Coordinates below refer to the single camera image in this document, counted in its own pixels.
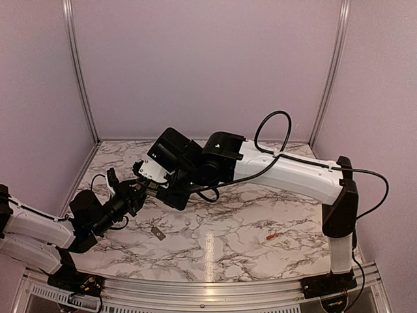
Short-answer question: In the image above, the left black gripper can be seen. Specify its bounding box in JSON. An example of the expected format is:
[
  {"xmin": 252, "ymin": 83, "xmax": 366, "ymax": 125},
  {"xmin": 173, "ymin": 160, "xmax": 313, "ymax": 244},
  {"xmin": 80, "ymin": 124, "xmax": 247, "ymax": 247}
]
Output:
[{"xmin": 92, "ymin": 179, "xmax": 152, "ymax": 235}]

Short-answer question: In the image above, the grey battery cover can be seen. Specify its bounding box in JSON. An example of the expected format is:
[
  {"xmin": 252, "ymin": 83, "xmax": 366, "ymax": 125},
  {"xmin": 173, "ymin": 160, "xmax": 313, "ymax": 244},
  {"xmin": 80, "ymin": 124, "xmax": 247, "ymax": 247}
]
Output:
[{"xmin": 151, "ymin": 226, "xmax": 166, "ymax": 241}]

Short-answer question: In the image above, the orange battery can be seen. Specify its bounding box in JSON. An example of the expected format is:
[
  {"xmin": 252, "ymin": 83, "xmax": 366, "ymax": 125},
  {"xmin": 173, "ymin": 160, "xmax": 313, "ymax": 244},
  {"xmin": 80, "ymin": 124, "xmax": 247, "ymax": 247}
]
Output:
[{"xmin": 266, "ymin": 233, "xmax": 279, "ymax": 241}]

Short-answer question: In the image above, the grey remote control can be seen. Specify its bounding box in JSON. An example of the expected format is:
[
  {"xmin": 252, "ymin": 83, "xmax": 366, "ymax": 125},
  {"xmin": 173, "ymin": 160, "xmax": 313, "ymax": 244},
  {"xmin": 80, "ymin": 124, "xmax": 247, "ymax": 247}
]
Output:
[{"xmin": 136, "ymin": 180, "xmax": 167, "ymax": 197}]

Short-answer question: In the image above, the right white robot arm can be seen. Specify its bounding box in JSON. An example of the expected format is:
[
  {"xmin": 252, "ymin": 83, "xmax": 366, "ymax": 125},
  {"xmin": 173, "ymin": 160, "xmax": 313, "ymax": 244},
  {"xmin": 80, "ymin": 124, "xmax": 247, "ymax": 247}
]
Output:
[{"xmin": 139, "ymin": 128, "xmax": 358, "ymax": 292}]

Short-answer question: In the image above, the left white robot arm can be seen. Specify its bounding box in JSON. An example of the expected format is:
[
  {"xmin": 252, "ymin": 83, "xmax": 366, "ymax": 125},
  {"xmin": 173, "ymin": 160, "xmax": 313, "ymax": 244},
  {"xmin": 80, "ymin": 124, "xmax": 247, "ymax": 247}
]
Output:
[{"xmin": 1, "ymin": 181, "xmax": 146, "ymax": 290}]

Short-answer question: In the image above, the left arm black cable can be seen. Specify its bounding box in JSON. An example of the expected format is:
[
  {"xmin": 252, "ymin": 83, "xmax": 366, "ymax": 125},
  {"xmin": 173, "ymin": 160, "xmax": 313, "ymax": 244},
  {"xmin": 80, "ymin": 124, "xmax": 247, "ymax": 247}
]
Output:
[{"xmin": 90, "ymin": 173, "xmax": 108, "ymax": 196}]

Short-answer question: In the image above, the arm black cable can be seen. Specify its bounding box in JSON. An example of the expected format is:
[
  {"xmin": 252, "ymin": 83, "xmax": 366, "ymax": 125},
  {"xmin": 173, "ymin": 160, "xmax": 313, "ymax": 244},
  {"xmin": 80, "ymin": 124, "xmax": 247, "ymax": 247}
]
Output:
[
  {"xmin": 254, "ymin": 110, "xmax": 293, "ymax": 154},
  {"xmin": 90, "ymin": 173, "xmax": 108, "ymax": 196}
]

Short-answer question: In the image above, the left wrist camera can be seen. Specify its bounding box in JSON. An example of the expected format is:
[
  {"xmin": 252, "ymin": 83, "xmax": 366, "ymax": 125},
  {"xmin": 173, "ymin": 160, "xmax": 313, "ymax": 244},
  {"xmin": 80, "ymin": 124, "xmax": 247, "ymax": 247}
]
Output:
[{"xmin": 106, "ymin": 168, "xmax": 120, "ymax": 196}]

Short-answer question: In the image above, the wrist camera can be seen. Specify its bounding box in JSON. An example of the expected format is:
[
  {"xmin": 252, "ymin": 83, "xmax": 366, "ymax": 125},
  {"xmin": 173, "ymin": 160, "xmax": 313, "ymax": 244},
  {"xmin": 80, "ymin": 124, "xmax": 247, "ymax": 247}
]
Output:
[
  {"xmin": 106, "ymin": 168, "xmax": 120, "ymax": 196},
  {"xmin": 132, "ymin": 159, "xmax": 169, "ymax": 184}
]

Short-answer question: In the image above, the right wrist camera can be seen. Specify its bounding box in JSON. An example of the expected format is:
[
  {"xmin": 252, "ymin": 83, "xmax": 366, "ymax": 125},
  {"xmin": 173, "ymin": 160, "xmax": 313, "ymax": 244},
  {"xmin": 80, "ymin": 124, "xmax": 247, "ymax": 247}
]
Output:
[{"xmin": 132, "ymin": 159, "xmax": 169, "ymax": 184}]

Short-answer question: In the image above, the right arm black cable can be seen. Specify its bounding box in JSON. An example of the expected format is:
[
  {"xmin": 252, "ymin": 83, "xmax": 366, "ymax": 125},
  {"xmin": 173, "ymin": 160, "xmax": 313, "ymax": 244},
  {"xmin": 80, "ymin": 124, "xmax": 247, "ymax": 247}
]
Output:
[{"xmin": 254, "ymin": 110, "xmax": 293, "ymax": 154}]

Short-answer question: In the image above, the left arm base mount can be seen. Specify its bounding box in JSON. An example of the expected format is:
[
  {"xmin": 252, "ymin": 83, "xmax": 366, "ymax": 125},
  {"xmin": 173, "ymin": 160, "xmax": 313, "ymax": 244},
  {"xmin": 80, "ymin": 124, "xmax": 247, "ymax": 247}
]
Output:
[{"xmin": 48, "ymin": 269, "xmax": 104, "ymax": 297}]

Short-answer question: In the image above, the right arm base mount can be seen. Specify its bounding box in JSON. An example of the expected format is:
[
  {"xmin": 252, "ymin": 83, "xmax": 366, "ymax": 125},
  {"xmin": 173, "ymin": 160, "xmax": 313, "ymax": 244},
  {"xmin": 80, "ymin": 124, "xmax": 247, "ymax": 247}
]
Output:
[{"xmin": 301, "ymin": 271, "xmax": 358, "ymax": 299}]

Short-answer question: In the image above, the left aluminium frame post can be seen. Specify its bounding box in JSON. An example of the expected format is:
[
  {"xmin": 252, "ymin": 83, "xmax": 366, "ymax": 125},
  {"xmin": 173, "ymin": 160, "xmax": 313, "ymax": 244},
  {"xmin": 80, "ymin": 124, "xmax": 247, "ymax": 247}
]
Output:
[{"xmin": 62, "ymin": 0, "xmax": 100, "ymax": 143}]

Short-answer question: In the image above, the aluminium frame post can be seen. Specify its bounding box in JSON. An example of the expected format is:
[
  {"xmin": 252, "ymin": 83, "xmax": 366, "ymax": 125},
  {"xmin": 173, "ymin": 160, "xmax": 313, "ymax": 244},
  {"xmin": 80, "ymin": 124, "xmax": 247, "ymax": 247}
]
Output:
[
  {"xmin": 62, "ymin": 0, "xmax": 100, "ymax": 143},
  {"xmin": 308, "ymin": 0, "xmax": 351, "ymax": 147}
]

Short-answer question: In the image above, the front aluminium rail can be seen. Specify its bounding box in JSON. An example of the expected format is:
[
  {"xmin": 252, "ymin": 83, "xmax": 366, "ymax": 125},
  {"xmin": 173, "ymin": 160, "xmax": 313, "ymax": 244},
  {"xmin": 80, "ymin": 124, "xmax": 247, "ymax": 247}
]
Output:
[{"xmin": 11, "ymin": 262, "xmax": 394, "ymax": 312}]

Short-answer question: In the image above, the right aluminium frame post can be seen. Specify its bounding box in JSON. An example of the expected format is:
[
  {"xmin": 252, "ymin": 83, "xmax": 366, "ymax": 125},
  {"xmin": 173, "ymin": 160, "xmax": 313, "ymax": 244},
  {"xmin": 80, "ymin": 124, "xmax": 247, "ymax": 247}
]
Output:
[{"xmin": 308, "ymin": 0, "xmax": 351, "ymax": 147}]

